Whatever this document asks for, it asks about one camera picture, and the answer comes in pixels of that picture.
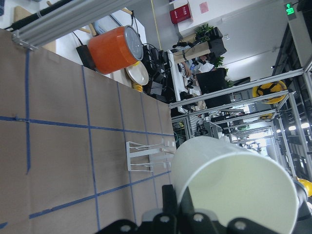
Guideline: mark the person at desk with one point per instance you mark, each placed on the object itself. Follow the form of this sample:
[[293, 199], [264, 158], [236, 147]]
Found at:
[[195, 66]]

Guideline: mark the beige round plate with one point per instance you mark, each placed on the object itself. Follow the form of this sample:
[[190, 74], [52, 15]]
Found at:
[[138, 74]]

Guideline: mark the yellow hard hat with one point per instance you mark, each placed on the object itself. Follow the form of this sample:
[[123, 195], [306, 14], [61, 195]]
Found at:
[[270, 88]]

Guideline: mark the orange round container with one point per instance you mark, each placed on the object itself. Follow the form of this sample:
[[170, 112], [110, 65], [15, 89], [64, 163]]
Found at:
[[116, 49]]

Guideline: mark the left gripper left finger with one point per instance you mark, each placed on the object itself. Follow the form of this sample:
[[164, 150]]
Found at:
[[170, 206]]

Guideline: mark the aluminium frame post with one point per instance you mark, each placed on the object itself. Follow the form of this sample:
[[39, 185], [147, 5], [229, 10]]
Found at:
[[34, 34]]

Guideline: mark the white wire cup rack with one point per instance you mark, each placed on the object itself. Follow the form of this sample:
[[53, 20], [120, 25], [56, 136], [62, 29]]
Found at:
[[143, 158]]

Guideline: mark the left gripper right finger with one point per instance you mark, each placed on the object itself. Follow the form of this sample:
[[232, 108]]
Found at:
[[186, 206]]

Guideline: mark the pale green plastic cup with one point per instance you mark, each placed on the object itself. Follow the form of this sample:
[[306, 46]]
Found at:
[[233, 182]]

